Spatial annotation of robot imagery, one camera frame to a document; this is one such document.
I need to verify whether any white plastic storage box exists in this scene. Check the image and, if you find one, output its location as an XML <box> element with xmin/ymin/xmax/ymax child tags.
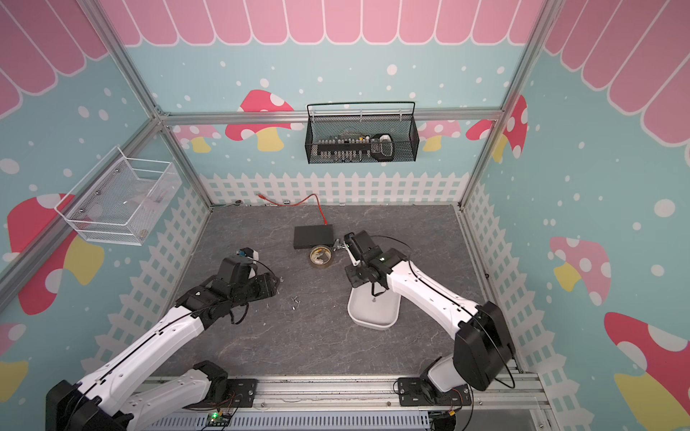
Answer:
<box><xmin>348</xmin><ymin>287</ymin><xmax>402</xmax><ymax>330</ymax></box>

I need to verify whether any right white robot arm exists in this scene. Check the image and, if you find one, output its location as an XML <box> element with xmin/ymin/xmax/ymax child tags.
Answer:
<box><xmin>344</xmin><ymin>231</ymin><xmax>516</xmax><ymax>393</ymax></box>

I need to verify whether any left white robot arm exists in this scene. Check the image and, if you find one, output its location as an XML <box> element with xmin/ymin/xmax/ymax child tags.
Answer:
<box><xmin>45</xmin><ymin>249</ymin><xmax>281</xmax><ymax>430</ymax></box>

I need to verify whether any black flat box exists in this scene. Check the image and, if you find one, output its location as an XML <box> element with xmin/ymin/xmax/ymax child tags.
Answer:
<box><xmin>293</xmin><ymin>224</ymin><xmax>335</xmax><ymax>250</ymax></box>

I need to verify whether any black device in basket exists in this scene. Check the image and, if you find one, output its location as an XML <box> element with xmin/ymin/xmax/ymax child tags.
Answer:
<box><xmin>369</xmin><ymin>134</ymin><xmax>395</xmax><ymax>163</ymax></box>

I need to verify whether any green circuit board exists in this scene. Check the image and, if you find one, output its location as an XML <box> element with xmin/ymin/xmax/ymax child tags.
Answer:
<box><xmin>207</xmin><ymin>412</ymin><xmax>229</xmax><ymax>427</ymax></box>

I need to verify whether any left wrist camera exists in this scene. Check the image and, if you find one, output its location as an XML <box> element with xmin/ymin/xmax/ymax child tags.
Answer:
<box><xmin>237</xmin><ymin>247</ymin><xmax>259</xmax><ymax>278</ymax></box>

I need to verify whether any red cable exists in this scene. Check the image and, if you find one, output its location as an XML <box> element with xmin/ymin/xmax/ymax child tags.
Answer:
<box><xmin>257</xmin><ymin>192</ymin><xmax>330</xmax><ymax>226</ymax></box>

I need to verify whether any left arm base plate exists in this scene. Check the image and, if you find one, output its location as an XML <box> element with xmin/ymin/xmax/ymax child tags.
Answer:
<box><xmin>216</xmin><ymin>378</ymin><xmax>259</xmax><ymax>409</ymax></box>

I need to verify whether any black wire wall basket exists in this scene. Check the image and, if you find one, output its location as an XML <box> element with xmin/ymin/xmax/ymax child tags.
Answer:
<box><xmin>305</xmin><ymin>102</ymin><xmax>420</xmax><ymax>164</ymax></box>

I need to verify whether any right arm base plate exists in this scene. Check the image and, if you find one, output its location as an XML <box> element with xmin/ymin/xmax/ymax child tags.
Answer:
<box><xmin>393</xmin><ymin>377</ymin><xmax>472</xmax><ymax>409</ymax></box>

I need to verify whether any white wire wall basket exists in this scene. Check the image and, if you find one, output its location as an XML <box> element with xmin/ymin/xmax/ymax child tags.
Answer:
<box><xmin>54</xmin><ymin>147</ymin><xmax>183</xmax><ymax>246</ymax></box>

